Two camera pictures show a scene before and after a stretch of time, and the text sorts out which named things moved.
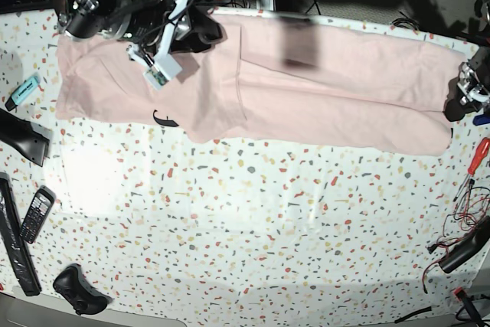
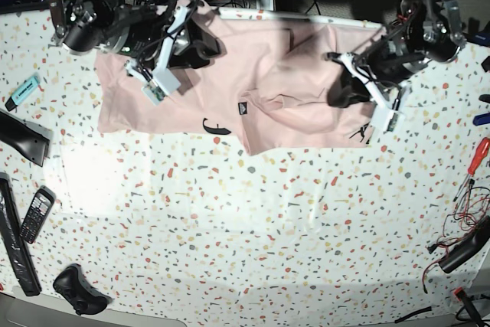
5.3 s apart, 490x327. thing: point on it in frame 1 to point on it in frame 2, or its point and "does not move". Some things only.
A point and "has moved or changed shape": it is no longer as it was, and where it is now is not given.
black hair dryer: [31, 139] does not move
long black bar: [13, 239] does not move
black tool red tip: [460, 295] does not move
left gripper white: [454, 109] to [348, 89]
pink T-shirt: [275, 79] has moved or changed shape
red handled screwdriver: [482, 150] does not move
